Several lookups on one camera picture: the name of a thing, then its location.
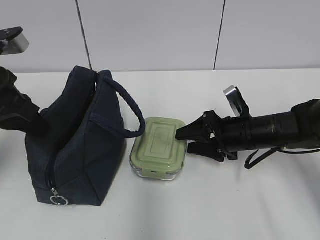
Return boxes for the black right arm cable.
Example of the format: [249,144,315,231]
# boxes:
[243,146,320,170]

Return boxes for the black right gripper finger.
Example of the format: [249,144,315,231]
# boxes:
[175,116,211,142]
[187,139,225,163]

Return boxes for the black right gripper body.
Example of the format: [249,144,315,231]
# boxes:
[203,110,250,160]

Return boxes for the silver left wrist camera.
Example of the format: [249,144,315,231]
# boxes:
[0,26,30,56]

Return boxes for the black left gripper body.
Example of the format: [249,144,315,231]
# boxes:
[0,67,40,131]

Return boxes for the dark navy fabric lunch bag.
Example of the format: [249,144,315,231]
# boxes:
[25,66,146,206]

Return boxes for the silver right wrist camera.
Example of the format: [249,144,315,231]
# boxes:
[223,85,251,118]

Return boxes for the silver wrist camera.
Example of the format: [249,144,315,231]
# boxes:
[223,85,251,118]
[0,26,30,56]

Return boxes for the green lid glass food container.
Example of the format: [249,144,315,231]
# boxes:
[129,117,187,181]

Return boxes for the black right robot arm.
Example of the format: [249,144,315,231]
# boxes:
[175,99,320,169]

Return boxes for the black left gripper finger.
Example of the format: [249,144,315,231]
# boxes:
[26,107,51,137]

